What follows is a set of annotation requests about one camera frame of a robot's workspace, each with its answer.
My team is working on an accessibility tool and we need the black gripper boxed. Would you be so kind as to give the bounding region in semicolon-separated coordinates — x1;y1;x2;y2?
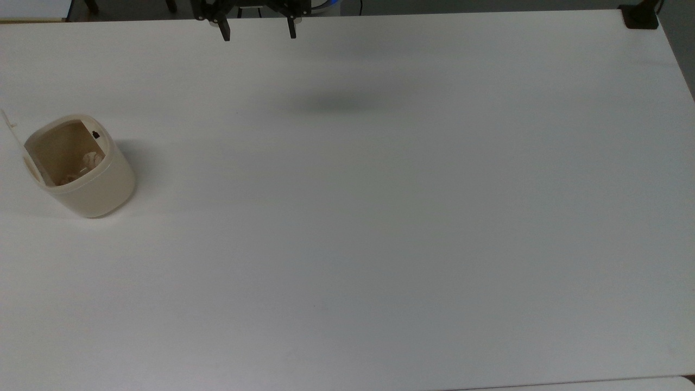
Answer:
193;0;313;42

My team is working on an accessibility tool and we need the beige plastic trash bin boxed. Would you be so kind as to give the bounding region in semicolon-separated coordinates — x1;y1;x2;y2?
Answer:
23;113;137;219

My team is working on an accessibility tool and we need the white trash bin lid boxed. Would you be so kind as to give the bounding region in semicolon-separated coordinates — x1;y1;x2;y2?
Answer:
0;108;45;186

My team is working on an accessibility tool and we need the white side table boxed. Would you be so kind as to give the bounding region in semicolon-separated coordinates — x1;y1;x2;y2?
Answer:
0;0;74;23

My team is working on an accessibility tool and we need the black table clamp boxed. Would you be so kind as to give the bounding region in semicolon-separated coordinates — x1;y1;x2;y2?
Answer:
618;0;664;30

